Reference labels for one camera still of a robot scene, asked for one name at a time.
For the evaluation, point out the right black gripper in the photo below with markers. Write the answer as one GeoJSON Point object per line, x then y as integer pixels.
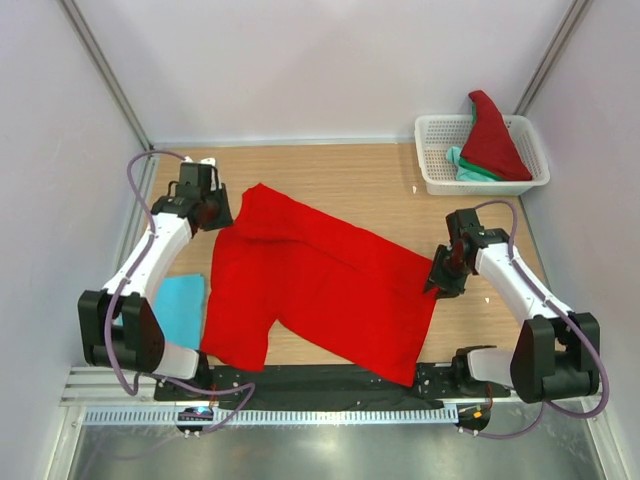
{"type": "Point", "coordinates": [448, 287]}

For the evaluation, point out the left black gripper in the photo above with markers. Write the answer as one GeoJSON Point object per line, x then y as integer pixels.
{"type": "Point", "coordinates": [225, 218]}

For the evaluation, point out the bright red t shirt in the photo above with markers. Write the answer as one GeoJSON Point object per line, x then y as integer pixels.
{"type": "Point", "coordinates": [338, 286]}

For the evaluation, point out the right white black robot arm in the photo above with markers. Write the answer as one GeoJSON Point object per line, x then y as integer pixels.
{"type": "Point", "coordinates": [557, 352]}

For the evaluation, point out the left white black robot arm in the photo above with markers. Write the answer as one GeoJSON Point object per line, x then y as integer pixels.
{"type": "Point", "coordinates": [117, 322]}

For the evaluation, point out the folded light blue t shirt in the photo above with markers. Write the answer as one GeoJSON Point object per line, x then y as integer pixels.
{"type": "Point", "coordinates": [179, 309]}

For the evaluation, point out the mint t shirt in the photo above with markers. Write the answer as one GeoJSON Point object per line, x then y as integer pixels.
{"type": "Point", "coordinates": [463, 174]}

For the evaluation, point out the white plastic basket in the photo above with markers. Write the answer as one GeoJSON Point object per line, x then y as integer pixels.
{"type": "Point", "coordinates": [435, 134]}

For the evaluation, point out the dark red t shirt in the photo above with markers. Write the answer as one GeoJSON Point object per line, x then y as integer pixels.
{"type": "Point", "coordinates": [512, 167]}

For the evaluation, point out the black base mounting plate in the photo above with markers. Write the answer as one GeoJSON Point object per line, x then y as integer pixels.
{"type": "Point", "coordinates": [342, 387]}

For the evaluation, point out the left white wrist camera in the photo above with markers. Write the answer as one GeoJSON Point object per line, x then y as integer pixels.
{"type": "Point", "coordinates": [203, 174]}

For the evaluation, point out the aluminium front rail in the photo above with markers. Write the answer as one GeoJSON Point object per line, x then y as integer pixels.
{"type": "Point", "coordinates": [99, 386]}

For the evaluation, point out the white slotted cable duct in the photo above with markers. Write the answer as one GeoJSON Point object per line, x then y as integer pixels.
{"type": "Point", "coordinates": [201, 417]}

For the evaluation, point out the left aluminium corner post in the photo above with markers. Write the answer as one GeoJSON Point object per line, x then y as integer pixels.
{"type": "Point", "coordinates": [93, 49]}

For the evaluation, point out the aluminium corner post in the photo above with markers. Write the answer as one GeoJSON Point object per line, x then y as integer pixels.
{"type": "Point", "coordinates": [93, 49]}
{"type": "Point", "coordinates": [570, 23]}

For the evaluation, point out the right aluminium corner post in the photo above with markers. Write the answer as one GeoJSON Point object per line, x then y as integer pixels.
{"type": "Point", "coordinates": [570, 23]}

